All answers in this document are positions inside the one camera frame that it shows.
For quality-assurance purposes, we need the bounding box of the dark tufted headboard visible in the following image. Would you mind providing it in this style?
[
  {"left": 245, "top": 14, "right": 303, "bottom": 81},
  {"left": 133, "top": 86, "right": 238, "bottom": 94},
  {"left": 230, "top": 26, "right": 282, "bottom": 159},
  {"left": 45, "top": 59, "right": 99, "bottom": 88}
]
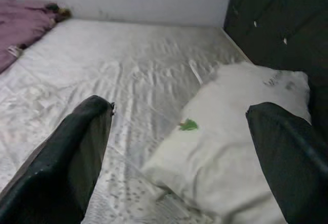
[{"left": 223, "top": 0, "right": 328, "bottom": 145}]

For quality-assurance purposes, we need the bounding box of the white quilted mattress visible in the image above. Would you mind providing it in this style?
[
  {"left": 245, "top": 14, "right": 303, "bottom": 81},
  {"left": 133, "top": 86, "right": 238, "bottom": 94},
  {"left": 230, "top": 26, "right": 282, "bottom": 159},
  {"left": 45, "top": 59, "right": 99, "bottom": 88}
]
[{"left": 0, "top": 18, "right": 257, "bottom": 224}]

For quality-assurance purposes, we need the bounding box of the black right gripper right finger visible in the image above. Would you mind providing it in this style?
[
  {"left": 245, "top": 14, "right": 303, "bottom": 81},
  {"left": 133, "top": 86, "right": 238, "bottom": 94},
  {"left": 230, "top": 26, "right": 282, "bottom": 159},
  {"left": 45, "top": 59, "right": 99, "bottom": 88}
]
[{"left": 245, "top": 101, "right": 328, "bottom": 224}]

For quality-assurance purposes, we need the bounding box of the pink cartoon mouse blanket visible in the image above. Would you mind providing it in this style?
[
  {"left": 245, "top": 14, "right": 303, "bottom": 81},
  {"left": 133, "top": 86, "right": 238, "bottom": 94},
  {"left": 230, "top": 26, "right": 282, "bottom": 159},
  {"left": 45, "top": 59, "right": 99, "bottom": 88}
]
[{"left": 0, "top": 0, "right": 73, "bottom": 74}]

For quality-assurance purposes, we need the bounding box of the white pillow with green mark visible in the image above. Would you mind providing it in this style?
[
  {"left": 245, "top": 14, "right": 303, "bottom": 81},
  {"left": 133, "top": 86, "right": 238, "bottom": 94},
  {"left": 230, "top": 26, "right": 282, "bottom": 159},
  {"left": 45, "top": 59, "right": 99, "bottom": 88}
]
[{"left": 141, "top": 62, "right": 313, "bottom": 224}]

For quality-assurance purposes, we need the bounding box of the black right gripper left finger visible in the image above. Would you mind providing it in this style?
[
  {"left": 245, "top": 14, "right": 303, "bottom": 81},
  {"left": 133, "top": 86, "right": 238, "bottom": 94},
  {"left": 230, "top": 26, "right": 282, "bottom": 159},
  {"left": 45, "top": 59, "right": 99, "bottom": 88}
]
[{"left": 0, "top": 95, "right": 115, "bottom": 224}]

